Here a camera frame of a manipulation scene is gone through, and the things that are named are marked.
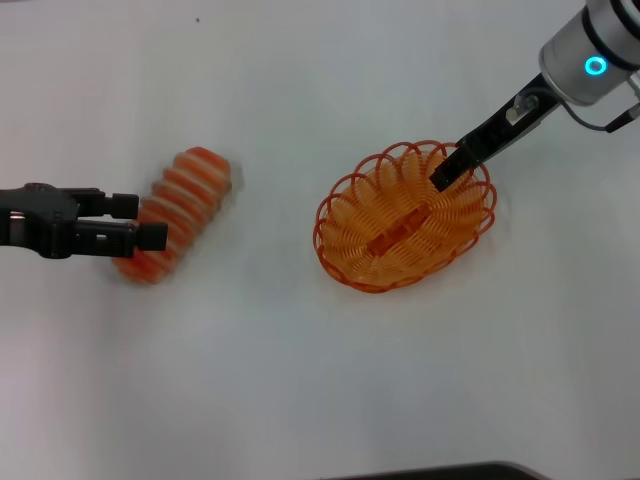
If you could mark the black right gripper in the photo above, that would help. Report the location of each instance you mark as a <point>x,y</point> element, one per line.
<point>500,127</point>

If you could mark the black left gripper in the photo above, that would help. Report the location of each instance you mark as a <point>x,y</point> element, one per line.
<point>45,220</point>

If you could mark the orange woven plastic basket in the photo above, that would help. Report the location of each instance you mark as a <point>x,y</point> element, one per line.
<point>395,235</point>

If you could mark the orange striped bread loaf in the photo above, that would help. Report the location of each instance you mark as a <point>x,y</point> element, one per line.
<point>195,175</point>

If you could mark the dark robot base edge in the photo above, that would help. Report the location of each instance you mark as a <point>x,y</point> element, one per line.
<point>440,471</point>

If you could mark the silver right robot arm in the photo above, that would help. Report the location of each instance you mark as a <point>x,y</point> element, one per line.
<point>585,45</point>

